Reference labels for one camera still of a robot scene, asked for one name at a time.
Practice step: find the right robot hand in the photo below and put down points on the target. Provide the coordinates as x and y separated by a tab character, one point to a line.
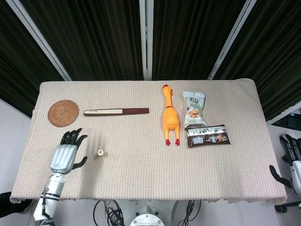
296	174

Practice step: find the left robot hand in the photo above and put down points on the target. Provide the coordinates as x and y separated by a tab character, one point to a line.
63	157

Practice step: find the wooden chess piece black character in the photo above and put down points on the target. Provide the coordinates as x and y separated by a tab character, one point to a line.
100	152

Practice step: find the silver white robot base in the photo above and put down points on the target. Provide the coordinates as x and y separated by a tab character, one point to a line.
147	219

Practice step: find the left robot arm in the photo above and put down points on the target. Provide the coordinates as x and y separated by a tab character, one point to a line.
55	183

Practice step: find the round woven rattan coaster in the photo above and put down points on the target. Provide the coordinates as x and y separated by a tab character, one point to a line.
63	114

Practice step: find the black office chair base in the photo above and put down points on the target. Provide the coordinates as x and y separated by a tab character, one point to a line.
285	206

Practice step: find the brown snack packet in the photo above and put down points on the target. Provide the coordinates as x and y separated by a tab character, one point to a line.
207	137

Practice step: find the dark curtain panel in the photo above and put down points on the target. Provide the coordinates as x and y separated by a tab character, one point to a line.
277	58
192	35
94	35
18	70

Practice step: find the beige waffle tablecloth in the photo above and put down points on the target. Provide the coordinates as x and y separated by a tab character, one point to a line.
164	179

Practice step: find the yellow rubber chicken toy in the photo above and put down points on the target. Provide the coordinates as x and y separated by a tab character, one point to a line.
170	115

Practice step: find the pale green nut snack bag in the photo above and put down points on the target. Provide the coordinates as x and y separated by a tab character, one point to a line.
195	110

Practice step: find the white metal frame rail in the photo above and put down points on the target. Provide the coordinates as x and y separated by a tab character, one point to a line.
279	115

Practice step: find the white metal frame post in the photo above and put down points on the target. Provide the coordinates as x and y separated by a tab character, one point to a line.
142	47
37	35
233	35

